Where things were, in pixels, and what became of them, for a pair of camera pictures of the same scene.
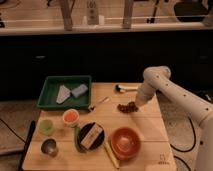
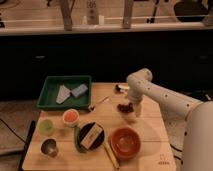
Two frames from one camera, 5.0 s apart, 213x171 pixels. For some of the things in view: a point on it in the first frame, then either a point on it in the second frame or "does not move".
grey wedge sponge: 63,94 does not move
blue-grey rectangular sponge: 77,92 does not move
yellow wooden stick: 111,155 does not move
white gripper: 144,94 → 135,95
